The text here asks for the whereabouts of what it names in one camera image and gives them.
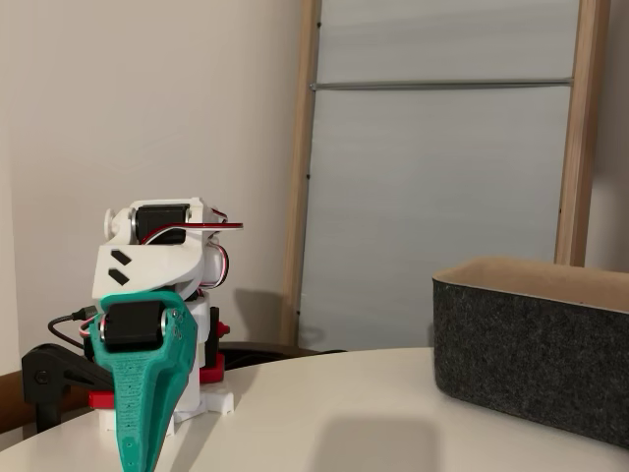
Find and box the black usb cable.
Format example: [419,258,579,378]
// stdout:
[47,305,102,356]

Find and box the wood framed frosted panel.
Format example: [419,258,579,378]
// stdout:
[279,0,610,353]

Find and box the black clamp red pad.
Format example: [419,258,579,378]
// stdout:
[22,343,119,434]
[199,307,231,385]

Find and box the red white black servo cable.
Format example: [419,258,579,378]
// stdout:
[200,244,232,291]
[78,318,104,341]
[142,219,245,246]

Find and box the metal rod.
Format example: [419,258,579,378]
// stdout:
[309,77,575,93]

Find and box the dark grey felt box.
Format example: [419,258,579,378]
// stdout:
[431,255,629,449]

